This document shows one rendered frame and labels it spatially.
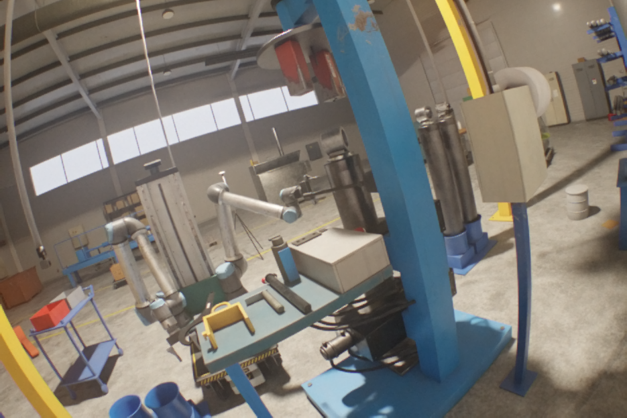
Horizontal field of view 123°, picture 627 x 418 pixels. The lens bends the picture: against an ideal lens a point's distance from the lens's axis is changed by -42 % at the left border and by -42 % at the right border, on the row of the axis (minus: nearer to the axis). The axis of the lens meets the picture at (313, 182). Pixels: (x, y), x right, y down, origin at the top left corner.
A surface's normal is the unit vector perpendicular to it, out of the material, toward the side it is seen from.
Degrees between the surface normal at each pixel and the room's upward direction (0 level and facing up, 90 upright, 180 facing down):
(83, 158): 90
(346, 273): 90
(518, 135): 90
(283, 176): 90
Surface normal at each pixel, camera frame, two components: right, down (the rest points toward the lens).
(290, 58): -0.47, 0.25
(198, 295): 0.43, -0.04
